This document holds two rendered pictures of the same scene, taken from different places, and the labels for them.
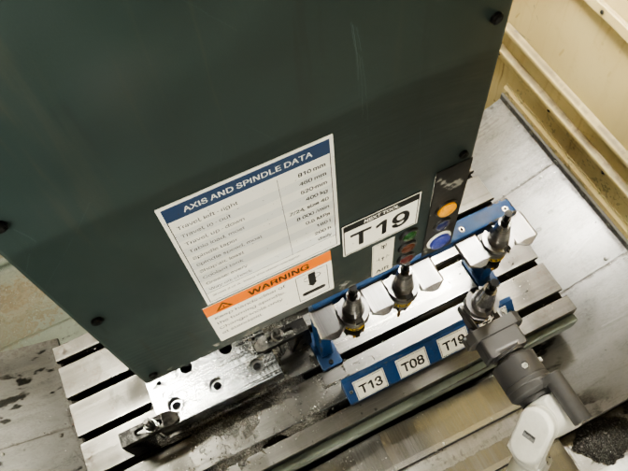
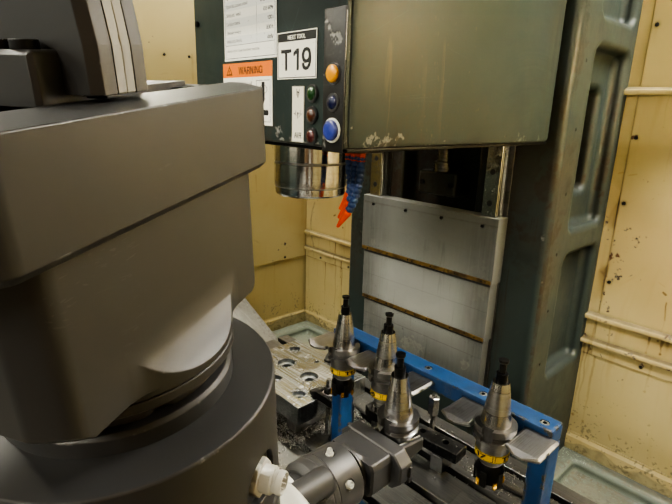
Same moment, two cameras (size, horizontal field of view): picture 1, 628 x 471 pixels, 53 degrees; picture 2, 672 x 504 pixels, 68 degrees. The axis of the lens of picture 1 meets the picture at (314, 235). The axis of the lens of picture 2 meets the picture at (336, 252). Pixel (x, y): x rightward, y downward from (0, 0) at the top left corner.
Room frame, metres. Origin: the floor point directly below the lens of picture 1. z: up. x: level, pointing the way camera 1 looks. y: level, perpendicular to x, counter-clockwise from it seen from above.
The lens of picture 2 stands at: (0.06, -0.86, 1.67)
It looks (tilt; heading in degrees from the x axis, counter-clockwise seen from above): 16 degrees down; 66
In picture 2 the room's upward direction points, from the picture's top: 2 degrees clockwise
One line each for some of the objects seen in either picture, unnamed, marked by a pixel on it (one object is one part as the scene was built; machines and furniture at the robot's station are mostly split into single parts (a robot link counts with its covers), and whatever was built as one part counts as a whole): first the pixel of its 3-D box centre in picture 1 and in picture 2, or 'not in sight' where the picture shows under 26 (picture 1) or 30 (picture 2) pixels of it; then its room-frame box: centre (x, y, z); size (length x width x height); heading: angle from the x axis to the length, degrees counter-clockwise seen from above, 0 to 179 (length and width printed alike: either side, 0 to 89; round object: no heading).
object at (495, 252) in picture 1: (496, 241); (494, 428); (0.56, -0.37, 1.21); 0.06 x 0.06 x 0.03
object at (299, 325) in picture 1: (281, 339); (330, 407); (0.50, 0.11, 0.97); 0.13 x 0.03 x 0.15; 109
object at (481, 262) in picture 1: (474, 252); (463, 412); (0.54, -0.32, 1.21); 0.07 x 0.05 x 0.01; 19
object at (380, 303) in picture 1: (378, 299); (363, 361); (0.47, -0.11, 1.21); 0.07 x 0.05 x 0.01; 19
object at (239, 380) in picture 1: (206, 359); (297, 377); (0.48, 0.29, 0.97); 0.29 x 0.23 x 0.05; 109
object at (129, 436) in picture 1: (152, 431); not in sight; (0.33, 0.41, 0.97); 0.13 x 0.03 x 0.15; 109
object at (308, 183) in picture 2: not in sight; (310, 166); (0.47, 0.19, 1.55); 0.16 x 0.16 x 0.12
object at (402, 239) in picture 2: not in sight; (421, 288); (0.89, 0.33, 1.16); 0.48 x 0.05 x 0.51; 109
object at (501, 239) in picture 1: (501, 230); (498, 401); (0.56, -0.37, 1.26); 0.04 x 0.04 x 0.07
